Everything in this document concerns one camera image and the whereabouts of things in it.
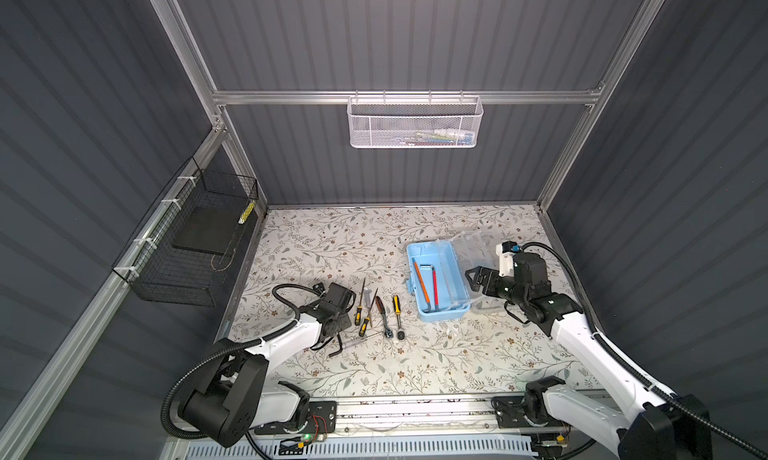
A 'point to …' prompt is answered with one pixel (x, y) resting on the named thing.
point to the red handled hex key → (435, 285)
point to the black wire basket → (176, 250)
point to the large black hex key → (340, 350)
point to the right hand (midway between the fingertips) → (482, 276)
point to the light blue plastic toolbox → (451, 258)
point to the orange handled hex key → (416, 269)
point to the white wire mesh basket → (407, 122)
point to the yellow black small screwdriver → (359, 309)
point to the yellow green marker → (246, 212)
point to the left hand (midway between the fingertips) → (339, 320)
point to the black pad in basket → (209, 229)
